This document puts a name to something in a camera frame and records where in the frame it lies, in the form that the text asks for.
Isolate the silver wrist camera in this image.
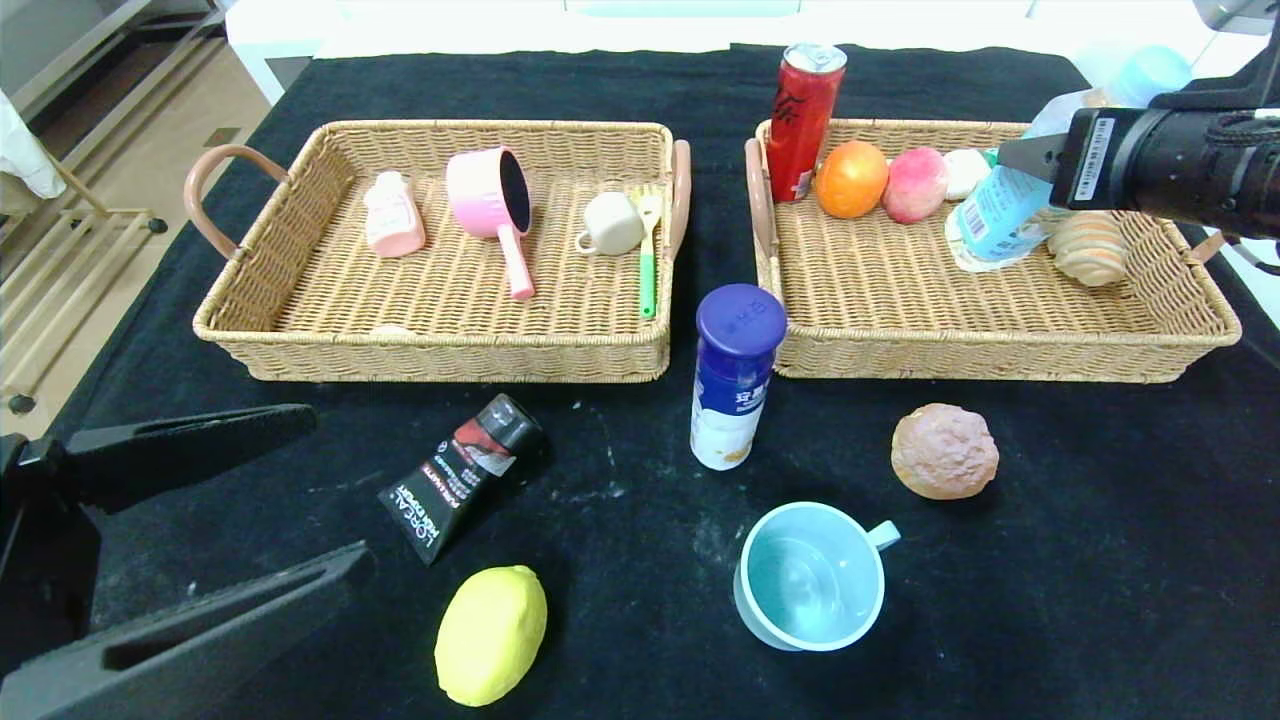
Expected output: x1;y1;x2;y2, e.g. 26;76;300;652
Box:
1193;0;1280;36

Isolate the wooden rack with casters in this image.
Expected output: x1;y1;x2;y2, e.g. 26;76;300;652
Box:
0;150;166;416

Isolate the black face wash tube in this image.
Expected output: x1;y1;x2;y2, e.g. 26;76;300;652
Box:
378;393;546;567

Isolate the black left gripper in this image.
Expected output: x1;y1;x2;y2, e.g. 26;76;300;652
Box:
0;403;377;720

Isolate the small white toy food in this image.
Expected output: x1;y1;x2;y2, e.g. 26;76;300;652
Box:
943;148;996;201

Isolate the pink toy saucepan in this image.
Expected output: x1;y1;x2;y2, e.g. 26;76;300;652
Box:
446;146;539;301

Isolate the white bottle with blue cap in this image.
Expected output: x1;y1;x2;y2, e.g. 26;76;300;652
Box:
690;283;788;472

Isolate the red soda can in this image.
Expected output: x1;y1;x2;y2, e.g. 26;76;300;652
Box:
766;43;849;204

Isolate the brown round bread bun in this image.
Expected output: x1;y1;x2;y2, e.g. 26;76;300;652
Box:
891;403;1000;501

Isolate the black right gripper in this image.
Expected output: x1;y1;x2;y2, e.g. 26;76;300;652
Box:
997;106;1215;221

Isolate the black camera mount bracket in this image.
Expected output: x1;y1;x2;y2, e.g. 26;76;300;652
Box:
1150;30;1280;113

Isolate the white hanging cloth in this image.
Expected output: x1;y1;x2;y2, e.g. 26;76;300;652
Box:
0;90;66;199

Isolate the clear water bottle teal label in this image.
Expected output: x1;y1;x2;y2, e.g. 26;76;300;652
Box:
945;45;1193;273

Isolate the small cream mug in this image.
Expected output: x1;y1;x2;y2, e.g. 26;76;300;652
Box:
576;191;646;257

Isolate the wicker basket holding food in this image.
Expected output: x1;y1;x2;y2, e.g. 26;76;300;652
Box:
745;118;1243;384

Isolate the grey shelf unit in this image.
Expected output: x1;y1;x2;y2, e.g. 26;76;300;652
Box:
0;0;231;126

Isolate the small pink bottle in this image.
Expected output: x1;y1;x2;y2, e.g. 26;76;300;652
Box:
362;170;427;259

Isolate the striped cream croissant bread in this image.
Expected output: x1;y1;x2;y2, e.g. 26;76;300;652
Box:
1047;210;1131;288

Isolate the orange fruit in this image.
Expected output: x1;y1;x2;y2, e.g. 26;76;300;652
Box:
815;140;890;220

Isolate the white desk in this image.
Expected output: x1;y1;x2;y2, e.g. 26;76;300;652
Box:
225;0;1241;106

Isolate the wicker basket holding kitchen toys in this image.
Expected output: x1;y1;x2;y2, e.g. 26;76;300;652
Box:
184;120;693;384

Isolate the black braided cable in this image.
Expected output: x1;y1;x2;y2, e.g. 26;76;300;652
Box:
1213;112;1280;147

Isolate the yellow lemon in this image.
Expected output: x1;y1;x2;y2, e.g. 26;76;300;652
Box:
434;565;549;708

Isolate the teal plastic cup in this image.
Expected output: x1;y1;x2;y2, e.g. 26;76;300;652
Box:
733;501;902;653

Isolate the pink peach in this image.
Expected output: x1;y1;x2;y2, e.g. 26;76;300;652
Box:
882;147;950;225

